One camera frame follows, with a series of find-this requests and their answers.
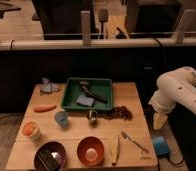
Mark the black sponge in bowl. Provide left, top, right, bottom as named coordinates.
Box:
left=37, top=149, right=59, bottom=171

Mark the blue tape roll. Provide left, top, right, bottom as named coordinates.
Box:
left=152, top=136, right=170, bottom=156

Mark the light blue cup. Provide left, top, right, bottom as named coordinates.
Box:
left=55, top=111, right=68, bottom=128

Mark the yellow banana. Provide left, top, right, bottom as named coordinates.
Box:
left=109, top=135, right=119, bottom=166

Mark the green plastic tray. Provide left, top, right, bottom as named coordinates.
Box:
left=61, top=77, right=113, bottom=112

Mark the orange cup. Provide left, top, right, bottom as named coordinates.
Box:
left=22, top=122, right=41, bottom=141

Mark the dark brush in tray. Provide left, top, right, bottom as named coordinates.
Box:
left=79, top=81, right=107, bottom=104

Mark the orange bowl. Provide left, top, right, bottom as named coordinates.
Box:
left=77, top=136, right=104, bottom=166

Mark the purple bowl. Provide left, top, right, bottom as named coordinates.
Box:
left=34, top=141, right=67, bottom=171

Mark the blue crumpled cloth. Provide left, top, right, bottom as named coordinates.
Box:
left=40, top=78, right=59, bottom=94

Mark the metal fork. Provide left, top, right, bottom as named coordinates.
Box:
left=121, top=131, right=149, bottom=154

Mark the orange carrot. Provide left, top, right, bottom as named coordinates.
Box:
left=33, top=105, right=57, bottom=113

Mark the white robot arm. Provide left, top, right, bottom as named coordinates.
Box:
left=149, top=66, right=196, bottom=130

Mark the blue cloth in tray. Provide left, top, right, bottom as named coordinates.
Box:
left=76, top=95, right=94, bottom=107

